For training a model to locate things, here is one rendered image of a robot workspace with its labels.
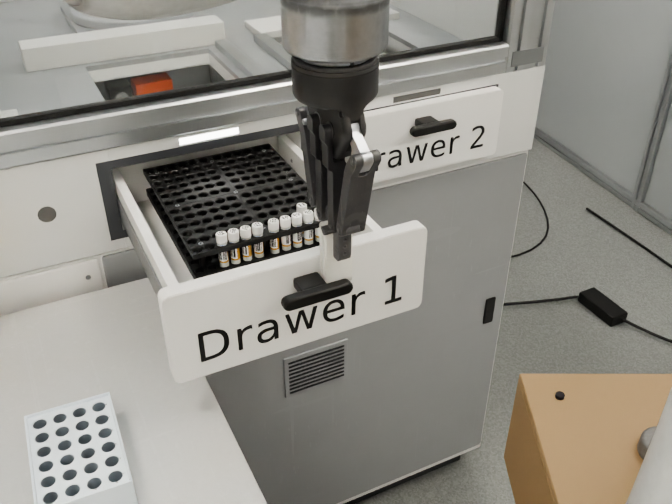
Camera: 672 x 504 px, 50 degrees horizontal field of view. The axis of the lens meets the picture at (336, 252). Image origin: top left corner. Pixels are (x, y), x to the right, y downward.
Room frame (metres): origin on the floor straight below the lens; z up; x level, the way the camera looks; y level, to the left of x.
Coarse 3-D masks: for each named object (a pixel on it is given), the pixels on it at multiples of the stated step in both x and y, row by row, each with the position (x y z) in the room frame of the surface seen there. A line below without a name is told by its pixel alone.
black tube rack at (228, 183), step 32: (192, 160) 0.87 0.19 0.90; (224, 160) 0.87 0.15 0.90; (256, 160) 0.87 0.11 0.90; (160, 192) 0.78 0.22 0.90; (192, 192) 0.78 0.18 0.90; (224, 192) 0.78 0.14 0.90; (256, 192) 0.79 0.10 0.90; (288, 192) 0.78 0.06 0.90; (192, 224) 0.71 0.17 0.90; (224, 224) 0.71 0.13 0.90
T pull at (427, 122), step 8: (416, 120) 0.98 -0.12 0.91; (424, 120) 0.97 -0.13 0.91; (432, 120) 0.97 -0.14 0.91; (448, 120) 0.97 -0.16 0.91; (416, 128) 0.94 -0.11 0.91; (424, 128) 0.95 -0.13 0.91; (432, 128) 0.95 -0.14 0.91; (440, 128) 0.96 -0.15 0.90; (448, 128) 0.97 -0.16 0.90; (416, 136) 0.94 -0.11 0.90
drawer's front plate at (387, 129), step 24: (456, 96) 1.02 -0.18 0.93; (480, 96) 1.03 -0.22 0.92; (384, 120) 0.96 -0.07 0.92; (408, 120) 0.98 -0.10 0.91; (456, 120) 1.01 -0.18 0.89; (480, 120) 1.03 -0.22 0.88; (384, 144) 0.96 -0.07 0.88; (408, 144) 0.98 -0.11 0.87; (432, 144) 1.00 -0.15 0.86; (456, 144) 1.02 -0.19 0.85; (384, 168) 0.96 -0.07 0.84; (408, 168) 0.98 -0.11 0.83; (432, 168) 1.00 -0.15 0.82
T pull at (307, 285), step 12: (300, 276) 0.59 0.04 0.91; (312, 276) 0.59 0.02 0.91; (300, 288) 0.57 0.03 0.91; (312, 288) 0.57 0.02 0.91; (324, 288) 0.57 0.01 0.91; (336, 288) 0.57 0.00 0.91; (348, 288) 0.58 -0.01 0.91; (288, 300) 0.55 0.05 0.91; (300, 300) 0.55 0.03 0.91; (312, 300) 0.56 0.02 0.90; (324, 300) 0.56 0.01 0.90
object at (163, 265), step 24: (240, 144) 0.94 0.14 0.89; (288, 144) 0.93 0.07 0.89; (120, 168) 0.86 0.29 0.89; (144, 168) 0.88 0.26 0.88; (120, 192) 0.79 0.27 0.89; (144, 192) 0.87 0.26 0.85; (144, 216) 0.83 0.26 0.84; (144, 240) 0.68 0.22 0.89; (168, 240) 0.77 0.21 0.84; (144, 264) 0.69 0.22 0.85; (168, 264) 0.64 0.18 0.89
